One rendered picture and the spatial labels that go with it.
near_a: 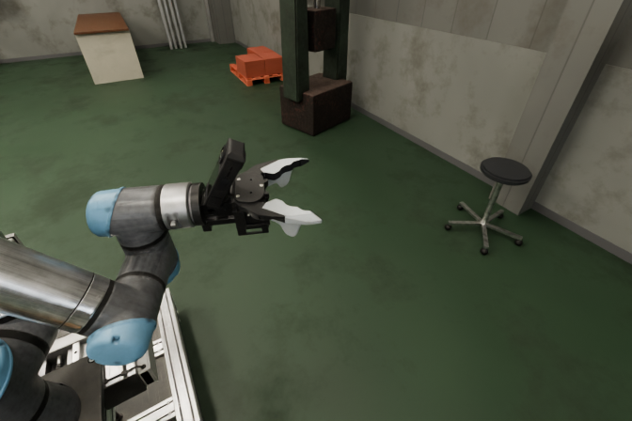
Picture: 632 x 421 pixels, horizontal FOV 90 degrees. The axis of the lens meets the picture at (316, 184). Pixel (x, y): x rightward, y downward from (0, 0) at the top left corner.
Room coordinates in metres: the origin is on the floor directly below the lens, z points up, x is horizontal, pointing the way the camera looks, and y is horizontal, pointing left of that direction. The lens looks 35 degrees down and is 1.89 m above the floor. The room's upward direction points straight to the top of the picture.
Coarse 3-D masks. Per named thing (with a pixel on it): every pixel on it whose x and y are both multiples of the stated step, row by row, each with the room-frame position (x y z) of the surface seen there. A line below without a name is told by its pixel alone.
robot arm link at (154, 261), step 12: (156, 240) 0.37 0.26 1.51; (168, 240) 0.39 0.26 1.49; (132, 252) 0.35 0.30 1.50; (144, 252) 0.35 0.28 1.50; (156, 252) 0.36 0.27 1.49; (168, 252) 0.38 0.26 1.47; (132, 264) 0.33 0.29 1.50; (144, 264) 0.33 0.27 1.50; (156, 264) 0.34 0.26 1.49; (168, 264) 0.36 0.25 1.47; (180, 264) 0.40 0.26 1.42; (168, 276) 0.34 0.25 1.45
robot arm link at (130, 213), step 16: (112, 192) 0.39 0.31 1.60; (128, 192) 0.39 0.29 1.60; (144, 192) 0.39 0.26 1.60; (160, 192) 0.39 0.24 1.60; (96, 208) 0.36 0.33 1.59; (112, 208) 0.36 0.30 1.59; (128, 208) 0.36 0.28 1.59; (144, 208) 0.36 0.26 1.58; (160, 208) 0.38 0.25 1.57; (96, 224) 0.35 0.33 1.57; (112, 224) 0.35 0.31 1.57; (128, 224) 0.35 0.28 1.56; (144, 224) 0.36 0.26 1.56; (160, 224) 0.36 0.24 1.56; (128, 240) 0.35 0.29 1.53; (144, 240) 0.36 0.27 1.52
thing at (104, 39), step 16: (80, 16) 7.79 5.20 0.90; (96, 16) 7.79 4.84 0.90; (112, 16) 7.79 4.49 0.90; (80, 32) 5.89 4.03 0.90; (96, 32) 6.00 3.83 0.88; (112, 32) 6.18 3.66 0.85; (128, 32) 6.31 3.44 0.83; (80, 48) 5.90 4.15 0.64; (96, 48) 6.01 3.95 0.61; (112, 48) 6.14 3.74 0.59; (128, 48) 6.27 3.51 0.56; (96, 64) 5.97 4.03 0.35; (112, 64) 6.09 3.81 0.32; (128, 64) 6.22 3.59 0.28; (96, 80) 5.92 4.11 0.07; (112, 80) 6.05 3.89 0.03
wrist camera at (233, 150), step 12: (228, 144) 0.40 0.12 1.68; (240, 144) 0.40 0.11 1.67; (228, 156) 0.37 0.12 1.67; (240, 156) 0.38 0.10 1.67; (216, 168) 0.40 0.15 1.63; (228, 168) 0.37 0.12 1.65; (240, 168) 0.37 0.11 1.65; (216, 180) 0.37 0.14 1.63; (228, 180) 0.37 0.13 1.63; (216, 192) 0.37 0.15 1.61; (204, 204) 0.38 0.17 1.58; (216, 204) 0.38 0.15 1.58
